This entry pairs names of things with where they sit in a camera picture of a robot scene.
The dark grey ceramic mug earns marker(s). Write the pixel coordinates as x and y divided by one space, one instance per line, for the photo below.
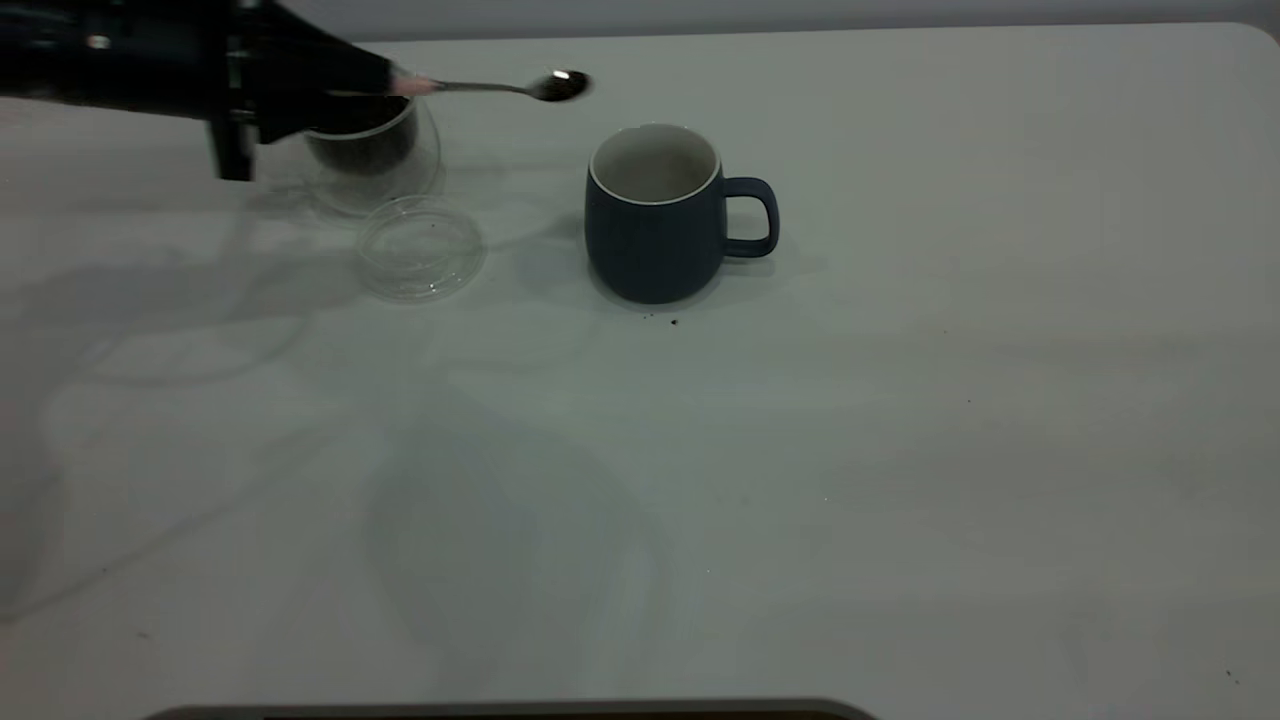
650 260

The dark coffee beans heap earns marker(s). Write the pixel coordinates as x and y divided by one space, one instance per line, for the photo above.
365 150

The clear round glass lid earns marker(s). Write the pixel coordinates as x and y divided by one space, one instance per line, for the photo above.
420 275

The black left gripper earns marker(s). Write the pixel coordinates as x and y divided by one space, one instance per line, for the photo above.
180 60

